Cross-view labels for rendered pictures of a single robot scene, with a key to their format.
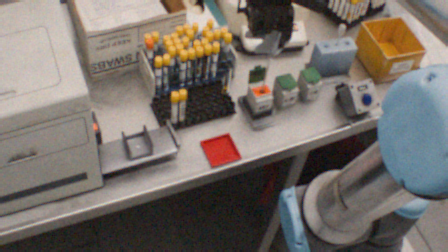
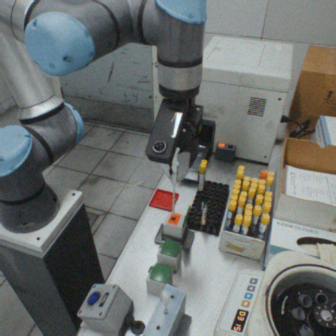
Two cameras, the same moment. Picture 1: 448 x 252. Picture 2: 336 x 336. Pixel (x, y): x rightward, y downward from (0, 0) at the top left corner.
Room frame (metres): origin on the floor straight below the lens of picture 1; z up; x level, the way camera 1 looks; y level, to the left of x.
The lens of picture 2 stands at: (1.14, -0.40, 1.51)
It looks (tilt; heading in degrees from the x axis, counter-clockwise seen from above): 41 degrees down; 139
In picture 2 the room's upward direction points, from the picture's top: straight up
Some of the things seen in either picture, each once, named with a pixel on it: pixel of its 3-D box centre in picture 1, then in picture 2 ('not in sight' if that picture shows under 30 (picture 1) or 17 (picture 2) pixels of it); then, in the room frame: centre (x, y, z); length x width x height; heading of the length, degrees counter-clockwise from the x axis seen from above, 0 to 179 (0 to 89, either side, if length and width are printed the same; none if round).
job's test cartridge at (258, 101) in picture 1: (259, 99); (175, 227); (0.78, -0.07, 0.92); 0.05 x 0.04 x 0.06; 31
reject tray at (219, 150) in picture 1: (220, 150); (163, 199); (0.66, -0.01, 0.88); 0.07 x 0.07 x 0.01; 31
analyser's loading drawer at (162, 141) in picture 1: (127, 148); (196, 151); (0.60, 0.18, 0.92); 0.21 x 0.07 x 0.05; 121
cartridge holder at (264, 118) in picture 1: (257, 107); (175, 234); (0.78, -0.07, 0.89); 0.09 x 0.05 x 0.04; 31
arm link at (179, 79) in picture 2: not in sight; (178, 72); (0.77, -0.06, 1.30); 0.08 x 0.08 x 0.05
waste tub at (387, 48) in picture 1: (388, 50); not in sight; (1.02, -0.40, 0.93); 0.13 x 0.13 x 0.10; 27
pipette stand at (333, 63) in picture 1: (331, 59); (166, 323); (0.95, -0.24, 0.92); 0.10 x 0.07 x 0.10; 115
